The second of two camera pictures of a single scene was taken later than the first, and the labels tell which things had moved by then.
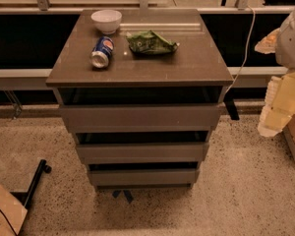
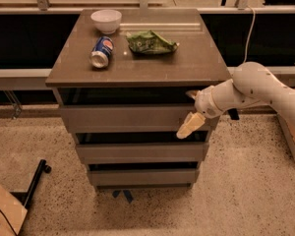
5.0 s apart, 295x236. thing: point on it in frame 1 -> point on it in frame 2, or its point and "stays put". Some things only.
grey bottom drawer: [144, 177] stays put
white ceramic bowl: [107, 21] stays put
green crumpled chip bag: [149, 42] stays put
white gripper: [292, 41] -> [206, 104]
